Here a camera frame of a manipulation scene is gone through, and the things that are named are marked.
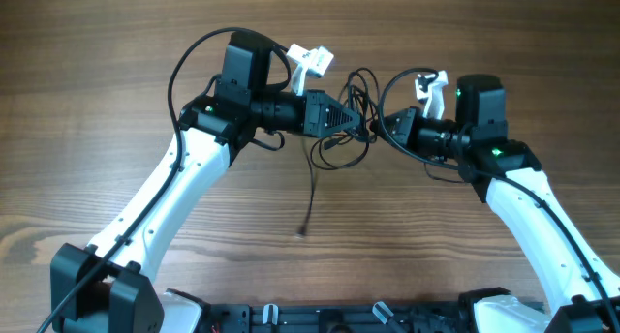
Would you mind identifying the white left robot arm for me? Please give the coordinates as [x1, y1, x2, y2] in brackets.
[42, 27, 359, 332]

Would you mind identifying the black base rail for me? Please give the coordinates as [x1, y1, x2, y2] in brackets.
[197, 301, 478, 333]

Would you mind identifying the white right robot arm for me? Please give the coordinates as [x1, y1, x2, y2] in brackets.
[372, 68, 619, 332]

